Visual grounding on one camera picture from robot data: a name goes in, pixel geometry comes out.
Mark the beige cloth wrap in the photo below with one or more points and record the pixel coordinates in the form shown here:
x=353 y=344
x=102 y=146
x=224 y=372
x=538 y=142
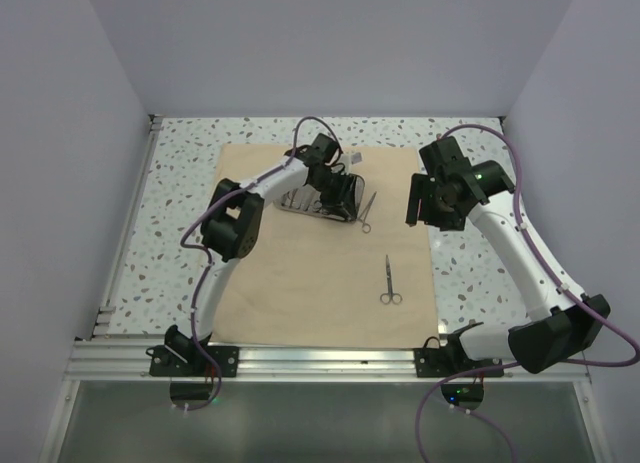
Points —
x=317 y=282

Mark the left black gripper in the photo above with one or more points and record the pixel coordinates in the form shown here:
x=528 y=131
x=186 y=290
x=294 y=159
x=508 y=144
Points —
x=343 y=202

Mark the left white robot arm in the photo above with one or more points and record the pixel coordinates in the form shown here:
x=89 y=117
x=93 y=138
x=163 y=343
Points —
x=230 y=229

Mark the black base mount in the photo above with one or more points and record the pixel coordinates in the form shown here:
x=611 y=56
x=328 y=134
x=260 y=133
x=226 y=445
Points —
x=165 y=363
x=446 y=360

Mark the left aluminium side rail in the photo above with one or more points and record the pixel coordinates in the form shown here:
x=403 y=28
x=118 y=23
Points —
x=107 y=304

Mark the steel needle holder clamp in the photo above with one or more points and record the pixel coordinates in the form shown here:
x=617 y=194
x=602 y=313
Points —
x=362 y=218

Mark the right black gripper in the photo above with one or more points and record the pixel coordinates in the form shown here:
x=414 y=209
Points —
x=419 y=208

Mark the steel instrument tray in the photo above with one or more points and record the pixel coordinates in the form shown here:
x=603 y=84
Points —
x=307 y=201

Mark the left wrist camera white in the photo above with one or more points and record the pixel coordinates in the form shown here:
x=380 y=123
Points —
x=352 y=158

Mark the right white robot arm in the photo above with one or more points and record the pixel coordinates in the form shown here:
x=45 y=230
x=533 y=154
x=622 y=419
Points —
x=557 y=328

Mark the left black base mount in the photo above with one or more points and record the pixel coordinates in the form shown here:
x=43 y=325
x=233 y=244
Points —
x=165 y=363

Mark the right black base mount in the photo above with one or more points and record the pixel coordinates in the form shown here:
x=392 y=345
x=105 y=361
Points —
x=446 y=360

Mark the aluminium front rail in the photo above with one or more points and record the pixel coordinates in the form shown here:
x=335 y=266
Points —
x=125 y=360

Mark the steel surgical scissors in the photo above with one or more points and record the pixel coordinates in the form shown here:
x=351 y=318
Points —
x=390 y=296

